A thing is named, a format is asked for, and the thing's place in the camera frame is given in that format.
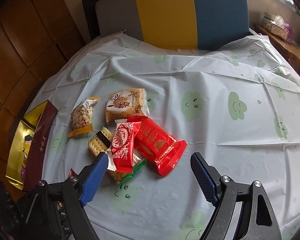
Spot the wooden bedside table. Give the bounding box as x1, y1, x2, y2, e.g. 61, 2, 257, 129
254, 24, 300, 73

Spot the cracker packet with green edge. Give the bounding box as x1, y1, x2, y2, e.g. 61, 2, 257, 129
106, 154, 146, 190

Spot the clear peanut packet yellow edge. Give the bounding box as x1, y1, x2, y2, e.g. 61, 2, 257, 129
68, 96, 100, 138

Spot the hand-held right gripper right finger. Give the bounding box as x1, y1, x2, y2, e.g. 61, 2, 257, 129
190, 152, 283, 240

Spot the small purple box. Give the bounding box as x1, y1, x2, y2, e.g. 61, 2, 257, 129
284, 22, 294, 40

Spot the wooden wardrobe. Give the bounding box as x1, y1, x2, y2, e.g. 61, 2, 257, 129
0, 0, 90, 155

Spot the brown pastry packet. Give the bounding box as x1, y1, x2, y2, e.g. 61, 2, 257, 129
104, 88, 150, 124

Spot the white cloud print sheet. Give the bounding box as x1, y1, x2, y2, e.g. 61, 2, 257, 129
22, 31, 300, 240

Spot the gold tin box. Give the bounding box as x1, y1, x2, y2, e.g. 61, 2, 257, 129
5, 99, 59, 193

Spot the red white floral packet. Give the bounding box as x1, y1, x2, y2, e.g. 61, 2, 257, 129
106, 121, 142, 174

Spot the patterned tissue box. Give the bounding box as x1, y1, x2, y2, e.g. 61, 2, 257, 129
263, 12, 290, 39

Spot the glossy red snack packet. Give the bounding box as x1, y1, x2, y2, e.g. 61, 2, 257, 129
126, 116, 188, 177

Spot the clear cracker packet black band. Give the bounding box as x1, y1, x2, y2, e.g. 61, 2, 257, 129
88, 127, 114, 157

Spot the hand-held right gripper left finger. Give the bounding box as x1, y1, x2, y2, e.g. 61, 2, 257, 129
17, 152, 109, 240

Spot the grey yellow blue headboard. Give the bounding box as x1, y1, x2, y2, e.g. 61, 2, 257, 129
95, 0, 250, 50

